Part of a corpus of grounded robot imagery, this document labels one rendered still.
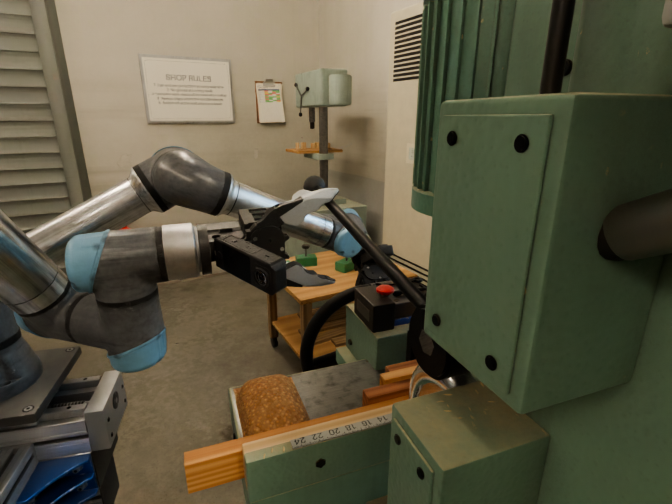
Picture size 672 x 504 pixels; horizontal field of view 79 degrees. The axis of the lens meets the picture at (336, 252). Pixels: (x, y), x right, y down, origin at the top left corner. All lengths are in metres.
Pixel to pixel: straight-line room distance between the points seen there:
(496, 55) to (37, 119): 3.12
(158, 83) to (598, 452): 3.28
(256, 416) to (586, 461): 0.38
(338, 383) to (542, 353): 0.47
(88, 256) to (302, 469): 0.35
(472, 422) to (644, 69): 0.24
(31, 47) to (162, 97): 0.77
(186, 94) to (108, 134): 0.61
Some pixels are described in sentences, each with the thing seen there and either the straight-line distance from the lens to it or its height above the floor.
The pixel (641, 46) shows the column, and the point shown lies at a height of 1.32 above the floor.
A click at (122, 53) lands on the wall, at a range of 3.39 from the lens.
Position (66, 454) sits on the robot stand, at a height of 0.69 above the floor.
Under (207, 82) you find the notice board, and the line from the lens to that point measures 3.43.
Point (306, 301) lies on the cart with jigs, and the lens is 1.82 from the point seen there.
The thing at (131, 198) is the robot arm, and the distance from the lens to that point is 0.97.
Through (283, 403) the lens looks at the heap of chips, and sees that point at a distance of 0.57.
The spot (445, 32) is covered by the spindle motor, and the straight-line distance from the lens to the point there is 0.45.
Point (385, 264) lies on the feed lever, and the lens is 0.43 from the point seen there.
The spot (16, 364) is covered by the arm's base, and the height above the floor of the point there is 0.87.
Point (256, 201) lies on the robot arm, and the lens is 0.88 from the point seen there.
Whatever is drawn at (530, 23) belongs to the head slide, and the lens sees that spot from 0.39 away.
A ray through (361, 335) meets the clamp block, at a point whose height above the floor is 0.93.
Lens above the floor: 1.29
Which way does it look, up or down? 18 degrees down
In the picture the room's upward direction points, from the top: straight up
